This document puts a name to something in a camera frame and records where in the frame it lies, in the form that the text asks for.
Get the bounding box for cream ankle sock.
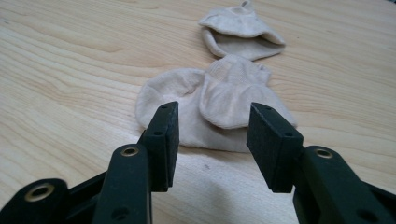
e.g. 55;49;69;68
134;54;298;154
198;0;287;62

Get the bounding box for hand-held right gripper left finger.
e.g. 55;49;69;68
92;101;180;224

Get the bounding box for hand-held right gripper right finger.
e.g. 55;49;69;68
246;102;396;224

